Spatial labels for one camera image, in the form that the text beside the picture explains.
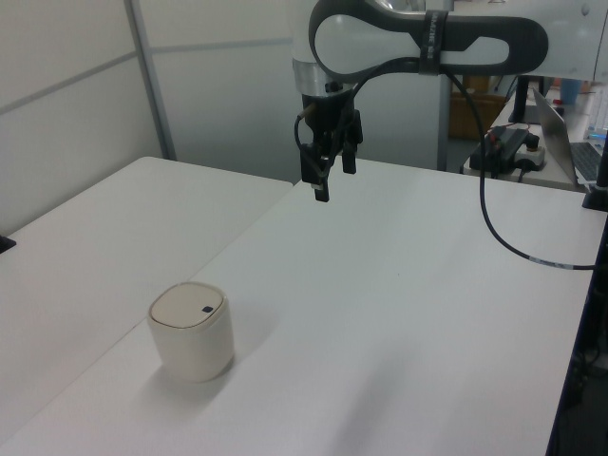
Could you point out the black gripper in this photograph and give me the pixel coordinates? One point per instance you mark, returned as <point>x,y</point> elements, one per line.
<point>328,111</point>

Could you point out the small cream trash can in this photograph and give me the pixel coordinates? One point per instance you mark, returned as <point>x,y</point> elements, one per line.
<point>192,342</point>

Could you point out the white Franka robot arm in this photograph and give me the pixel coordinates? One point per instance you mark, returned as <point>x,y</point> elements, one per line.
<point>342,33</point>

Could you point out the grey open laptop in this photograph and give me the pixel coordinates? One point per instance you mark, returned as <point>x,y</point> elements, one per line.
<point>555,130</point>

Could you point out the brown cardboard box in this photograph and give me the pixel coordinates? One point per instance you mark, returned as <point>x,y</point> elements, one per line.
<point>468,116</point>

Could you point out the black power adapter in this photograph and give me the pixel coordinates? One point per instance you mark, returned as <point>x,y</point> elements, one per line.
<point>508,140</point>

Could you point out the black monitor stand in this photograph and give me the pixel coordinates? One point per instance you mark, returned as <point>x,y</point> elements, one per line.
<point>521,100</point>

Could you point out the blue cup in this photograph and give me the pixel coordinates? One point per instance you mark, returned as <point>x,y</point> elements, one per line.
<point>571,91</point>

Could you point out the grey partition post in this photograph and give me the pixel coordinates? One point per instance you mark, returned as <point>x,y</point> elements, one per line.
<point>154,85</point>

